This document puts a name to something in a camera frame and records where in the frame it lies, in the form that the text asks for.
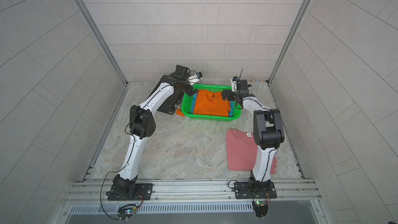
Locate blue t-shirt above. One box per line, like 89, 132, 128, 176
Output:
190, 93, 234, 118

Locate orange t-shirt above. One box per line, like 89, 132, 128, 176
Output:
192, 89, 232, 117

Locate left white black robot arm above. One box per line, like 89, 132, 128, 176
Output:
108, 65, 203, 199

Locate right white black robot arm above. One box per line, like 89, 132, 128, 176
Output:
222, 77, 285, 190

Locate green plastic basket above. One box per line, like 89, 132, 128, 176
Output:
181, 84, 241, 121

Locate pink folded t-shirt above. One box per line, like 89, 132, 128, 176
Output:
226, 129, 258, 171

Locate small orange object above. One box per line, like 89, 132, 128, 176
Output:
176, 109, 185, 117

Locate black hard case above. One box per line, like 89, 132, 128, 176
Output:
158, 85, 184, 115

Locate right green circuit board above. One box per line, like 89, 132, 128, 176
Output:
252, 200, 269, 218

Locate green circuit board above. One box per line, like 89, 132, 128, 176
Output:
117, 204, 138, 221
252, 200, 269, 218

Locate left green circuit board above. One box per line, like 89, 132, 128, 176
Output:
117, 204, 138, 221

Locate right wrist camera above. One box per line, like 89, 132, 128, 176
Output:
231, 76, 239, 92

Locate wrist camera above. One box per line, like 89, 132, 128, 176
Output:
231, 76, 239, 92
188, 72, 203, 84

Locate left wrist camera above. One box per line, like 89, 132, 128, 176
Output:
188, 72, 203, 84

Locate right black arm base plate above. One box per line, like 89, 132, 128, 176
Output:
232, 180, 277, 199

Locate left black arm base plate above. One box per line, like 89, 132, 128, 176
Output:
106, 183, 154, 201

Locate aluminium mounting rail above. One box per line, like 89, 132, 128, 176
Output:
61, 179, 321, 204

